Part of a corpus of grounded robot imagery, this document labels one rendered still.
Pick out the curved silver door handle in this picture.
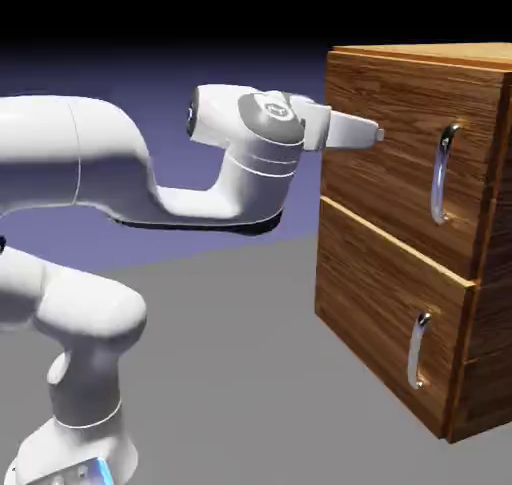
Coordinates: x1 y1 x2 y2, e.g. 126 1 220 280
406 311 433 391
430 123 462 226

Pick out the wooden cabinet door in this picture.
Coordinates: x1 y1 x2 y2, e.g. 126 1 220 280
314 195 476 440
320 50 510 281

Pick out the wooden cabinet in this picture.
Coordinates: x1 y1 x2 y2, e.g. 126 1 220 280
314 42 512 445

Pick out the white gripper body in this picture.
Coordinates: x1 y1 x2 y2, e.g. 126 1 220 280
324 109 380 151

